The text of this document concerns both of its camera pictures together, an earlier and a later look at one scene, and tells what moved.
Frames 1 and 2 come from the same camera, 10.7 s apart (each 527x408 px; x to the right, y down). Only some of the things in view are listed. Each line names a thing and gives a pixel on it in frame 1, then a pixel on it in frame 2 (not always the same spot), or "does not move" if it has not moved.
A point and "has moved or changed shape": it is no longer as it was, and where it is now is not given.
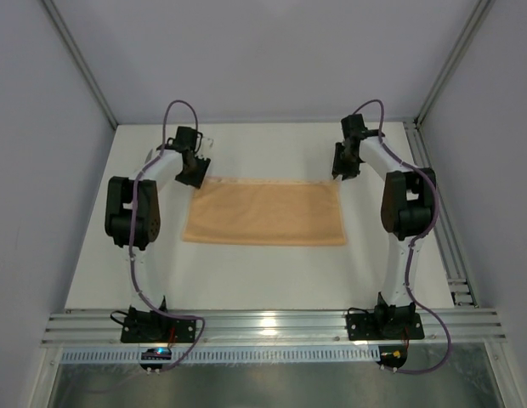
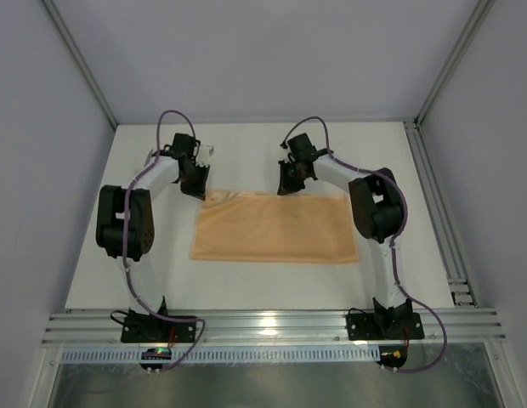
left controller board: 154,359 does not move
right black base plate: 386,322 does not move
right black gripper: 345,167 → 292,175
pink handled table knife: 149,156 does not move
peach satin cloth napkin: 265,212 has moved or changed shape
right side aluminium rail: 460,291 does not move
